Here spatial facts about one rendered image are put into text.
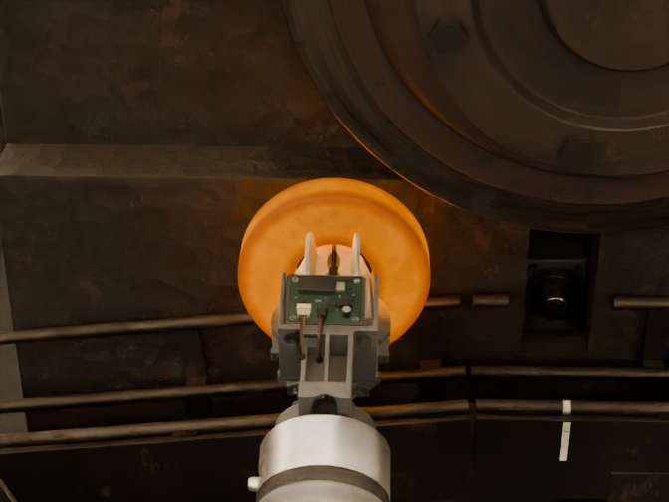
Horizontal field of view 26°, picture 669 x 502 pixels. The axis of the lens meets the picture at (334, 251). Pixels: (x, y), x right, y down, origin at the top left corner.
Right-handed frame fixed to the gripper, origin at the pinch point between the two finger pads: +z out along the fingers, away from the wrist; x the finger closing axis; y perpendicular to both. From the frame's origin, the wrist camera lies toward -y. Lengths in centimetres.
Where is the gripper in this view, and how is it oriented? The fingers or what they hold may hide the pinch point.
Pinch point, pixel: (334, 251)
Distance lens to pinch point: 115.1
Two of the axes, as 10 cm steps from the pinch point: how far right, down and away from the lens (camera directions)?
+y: 0.0, -6.7, -7.4
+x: -10.0, -0.2, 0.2
